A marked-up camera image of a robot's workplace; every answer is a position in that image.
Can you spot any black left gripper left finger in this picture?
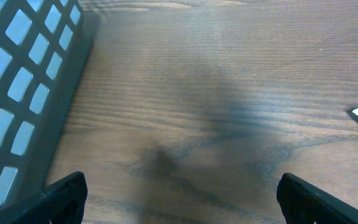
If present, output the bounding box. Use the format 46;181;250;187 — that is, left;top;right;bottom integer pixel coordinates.
9;171;88;224

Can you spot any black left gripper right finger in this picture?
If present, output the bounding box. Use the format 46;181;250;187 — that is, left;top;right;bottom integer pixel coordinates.
277;172;358;224

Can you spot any grey plastic mesh basket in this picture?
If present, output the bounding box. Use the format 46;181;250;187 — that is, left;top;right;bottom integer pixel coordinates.
0;0;92;210

